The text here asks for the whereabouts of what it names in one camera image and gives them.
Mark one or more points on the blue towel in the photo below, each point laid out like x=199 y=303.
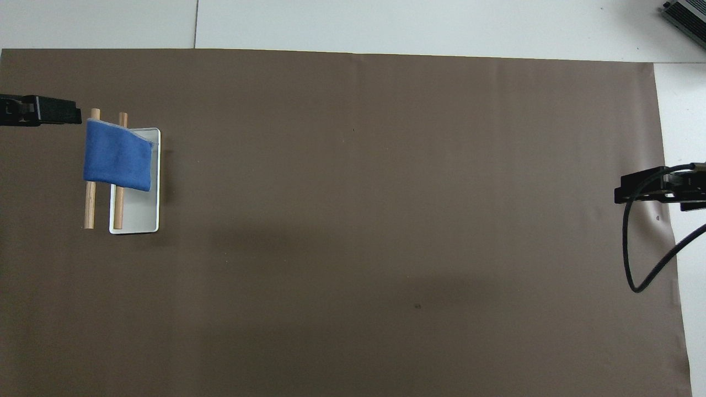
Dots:
x=117 y=156

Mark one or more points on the white rack base tray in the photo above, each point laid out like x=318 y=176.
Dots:
x=140 y=212

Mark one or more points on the grey metal device box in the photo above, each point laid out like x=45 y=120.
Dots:
x=689 y=14

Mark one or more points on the wooden rack rod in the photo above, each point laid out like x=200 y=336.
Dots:
x=118 y=209
x=89 y=207

